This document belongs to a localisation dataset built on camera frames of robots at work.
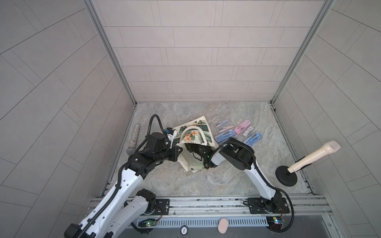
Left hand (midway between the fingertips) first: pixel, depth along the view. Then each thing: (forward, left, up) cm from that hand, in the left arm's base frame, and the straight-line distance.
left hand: (183, 148), depth 73 cm
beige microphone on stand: (-6, -61, +14) cm, 63 cm away
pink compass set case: (+25, -38, -16) cm, 48 cm away
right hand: (+15, +3, -14) cm, 20 cm away
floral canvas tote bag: (+9, -6, +1) cm, 11 cm away
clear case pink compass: (+23, -27, -16) cm, 39 cm away
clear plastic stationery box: (+21, -42, -15) cm, 49 cm away
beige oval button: (-30, -19, -16) cm, 39 cm away
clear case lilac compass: (+29, -25, -17) cm, 41 cm away
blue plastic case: (+17, -25, -15) cm, 34 cm away
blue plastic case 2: (+15, -43, -15) cm, 48 cm away
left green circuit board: (-29, +15, -15) cm, 36 cm away
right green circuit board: (-29, -44, -17) cm, 55 cm away
